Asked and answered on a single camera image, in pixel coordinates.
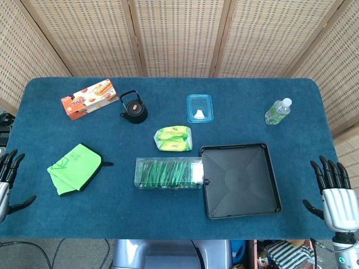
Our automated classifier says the black floor cable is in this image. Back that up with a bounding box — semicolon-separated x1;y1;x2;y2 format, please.
0;240;53;269

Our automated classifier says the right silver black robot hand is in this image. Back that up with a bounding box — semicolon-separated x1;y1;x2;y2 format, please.
302;155;359;233

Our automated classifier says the blue carpet table mat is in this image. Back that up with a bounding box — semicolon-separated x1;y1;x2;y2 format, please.
0;77;346;240

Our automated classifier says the black cast iron teapot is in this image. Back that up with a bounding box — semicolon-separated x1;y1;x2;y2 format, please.
119;90;149;124

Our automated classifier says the orange biscuit box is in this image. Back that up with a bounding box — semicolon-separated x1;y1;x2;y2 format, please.
61;78;119;121

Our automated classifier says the clear green label water bottle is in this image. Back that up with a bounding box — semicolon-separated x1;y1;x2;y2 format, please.
264;98;293;126

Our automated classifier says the black equipment beside table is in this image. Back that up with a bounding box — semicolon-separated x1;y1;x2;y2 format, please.
0;112;15;148

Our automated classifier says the blue clear plastic food box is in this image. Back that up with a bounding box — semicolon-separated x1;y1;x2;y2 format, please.
186;94;215;124

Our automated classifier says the yellow green snack bag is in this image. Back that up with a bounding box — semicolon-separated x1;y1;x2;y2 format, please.
153;125;194;152

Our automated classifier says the clear box of green sticks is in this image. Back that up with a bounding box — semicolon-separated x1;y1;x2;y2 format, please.
135;156;205;191

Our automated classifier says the blue-grey robot torso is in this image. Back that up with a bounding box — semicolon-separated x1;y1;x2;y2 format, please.
112;239;233;269

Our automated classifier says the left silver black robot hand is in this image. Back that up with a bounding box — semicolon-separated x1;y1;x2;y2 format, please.
0;149;38;224

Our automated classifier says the woven wooden folding screen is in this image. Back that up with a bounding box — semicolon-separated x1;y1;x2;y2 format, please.
0;0;359;138

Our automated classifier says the green cloth with black trim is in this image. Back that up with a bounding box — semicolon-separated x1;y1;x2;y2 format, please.
47;143;114;197

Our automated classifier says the black square plastic tray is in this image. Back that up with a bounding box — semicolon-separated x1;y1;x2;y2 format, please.
199;142;283;220

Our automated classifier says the black white striped cloth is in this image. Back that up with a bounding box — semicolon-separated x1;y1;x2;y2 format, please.
263;240;316;269

